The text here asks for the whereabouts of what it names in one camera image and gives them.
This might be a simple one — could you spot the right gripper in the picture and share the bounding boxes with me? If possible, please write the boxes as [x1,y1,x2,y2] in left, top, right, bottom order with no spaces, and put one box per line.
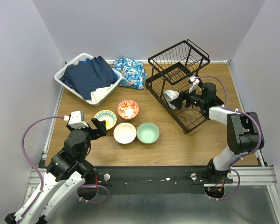
[169,85,205,110]

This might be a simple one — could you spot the white ribbed bowl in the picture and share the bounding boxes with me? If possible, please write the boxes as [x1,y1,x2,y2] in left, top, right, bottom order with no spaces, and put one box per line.
[163,90,179,110]

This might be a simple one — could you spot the yellow sun patterned bowl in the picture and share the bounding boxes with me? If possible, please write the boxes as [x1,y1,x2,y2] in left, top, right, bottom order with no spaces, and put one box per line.
[94,110,117,130]

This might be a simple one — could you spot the blue white patterned bowl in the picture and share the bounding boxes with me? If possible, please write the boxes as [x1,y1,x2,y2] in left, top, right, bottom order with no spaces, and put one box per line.
[119,114,138,119]

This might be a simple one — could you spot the beige bowl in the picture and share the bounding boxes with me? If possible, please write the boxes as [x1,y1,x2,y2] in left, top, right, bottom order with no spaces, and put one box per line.
[113,123,137,144]

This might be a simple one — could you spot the orange white floral bowl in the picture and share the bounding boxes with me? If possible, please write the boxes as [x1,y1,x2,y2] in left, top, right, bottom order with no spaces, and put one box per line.
[117,99,140,118]

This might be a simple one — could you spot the mint green bowl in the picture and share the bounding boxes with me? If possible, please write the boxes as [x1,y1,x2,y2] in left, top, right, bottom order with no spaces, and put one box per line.
[137,123,160,144]

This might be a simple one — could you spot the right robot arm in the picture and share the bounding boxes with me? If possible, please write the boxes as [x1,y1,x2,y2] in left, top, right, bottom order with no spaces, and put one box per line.
[185,80,265,183]

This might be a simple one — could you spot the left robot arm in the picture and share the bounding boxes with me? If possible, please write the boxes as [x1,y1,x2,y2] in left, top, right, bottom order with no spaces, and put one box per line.
[5,111,110,224]

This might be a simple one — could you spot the white cloth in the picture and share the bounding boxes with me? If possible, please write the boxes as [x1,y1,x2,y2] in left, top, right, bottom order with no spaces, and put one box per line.
[91,84,113,103]

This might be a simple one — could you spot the navy blue clothes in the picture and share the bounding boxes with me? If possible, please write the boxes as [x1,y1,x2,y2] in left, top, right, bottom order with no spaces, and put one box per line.
[60,56,118,100]

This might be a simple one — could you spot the blue floral cloth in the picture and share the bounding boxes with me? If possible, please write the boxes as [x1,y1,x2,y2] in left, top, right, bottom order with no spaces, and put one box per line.
[112,57,147,90]

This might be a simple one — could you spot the black wire dish rack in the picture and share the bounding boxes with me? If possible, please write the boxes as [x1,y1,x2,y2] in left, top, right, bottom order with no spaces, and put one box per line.
[145,39,223,133]

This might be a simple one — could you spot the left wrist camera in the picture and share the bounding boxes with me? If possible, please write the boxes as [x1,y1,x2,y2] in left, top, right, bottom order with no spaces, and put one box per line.
[63,111,89,131]

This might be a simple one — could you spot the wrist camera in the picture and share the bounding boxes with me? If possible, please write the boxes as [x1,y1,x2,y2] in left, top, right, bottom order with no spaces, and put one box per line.
[188,75,200,93]
[63,111,89,131]

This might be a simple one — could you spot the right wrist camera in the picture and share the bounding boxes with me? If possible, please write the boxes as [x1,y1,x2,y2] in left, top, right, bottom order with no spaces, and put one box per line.
[188,75,200,93]

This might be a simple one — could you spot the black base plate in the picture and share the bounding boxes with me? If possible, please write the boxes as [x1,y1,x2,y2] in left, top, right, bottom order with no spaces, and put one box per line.
[79,166,234,196]

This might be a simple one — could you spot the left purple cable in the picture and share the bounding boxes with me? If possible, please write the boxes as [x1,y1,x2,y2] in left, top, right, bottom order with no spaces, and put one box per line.
[14,115,110,224]

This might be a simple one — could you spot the purple cable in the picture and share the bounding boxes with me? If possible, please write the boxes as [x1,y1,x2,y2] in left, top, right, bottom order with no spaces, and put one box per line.
[14,115,110,224]
[196,75,264,201]

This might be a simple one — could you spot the aluminium frame rail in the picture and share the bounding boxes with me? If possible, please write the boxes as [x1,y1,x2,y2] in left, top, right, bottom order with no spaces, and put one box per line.
[28,169,41,188]

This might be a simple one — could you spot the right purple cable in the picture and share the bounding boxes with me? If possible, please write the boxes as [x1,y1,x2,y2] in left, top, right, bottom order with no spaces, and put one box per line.
[196,75,264,201]

